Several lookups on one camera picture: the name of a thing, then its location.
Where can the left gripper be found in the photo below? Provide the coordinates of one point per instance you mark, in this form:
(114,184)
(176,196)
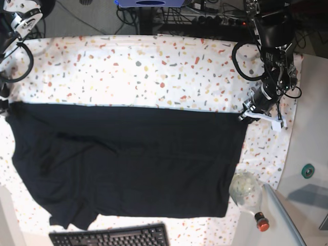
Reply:
(260,102)

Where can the black t-shirt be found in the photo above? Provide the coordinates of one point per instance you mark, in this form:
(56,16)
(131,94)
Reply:
(79,162)

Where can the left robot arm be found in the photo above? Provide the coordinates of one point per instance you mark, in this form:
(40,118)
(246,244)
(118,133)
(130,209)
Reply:
(273,34)

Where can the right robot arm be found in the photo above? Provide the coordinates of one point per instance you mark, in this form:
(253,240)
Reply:
(18,18)

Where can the green tape roll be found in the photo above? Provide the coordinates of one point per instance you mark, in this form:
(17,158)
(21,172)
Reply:
(308,171)

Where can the clear glass bottle orange cap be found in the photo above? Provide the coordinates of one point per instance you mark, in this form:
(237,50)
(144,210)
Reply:
(246,192)

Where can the blue box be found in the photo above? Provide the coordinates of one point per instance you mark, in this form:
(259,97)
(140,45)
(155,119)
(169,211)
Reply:
(151,3)

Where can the black keyboard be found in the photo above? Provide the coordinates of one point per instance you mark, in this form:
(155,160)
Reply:
(154,234)

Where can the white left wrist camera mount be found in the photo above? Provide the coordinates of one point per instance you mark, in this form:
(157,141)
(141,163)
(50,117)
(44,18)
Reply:
(278,122)

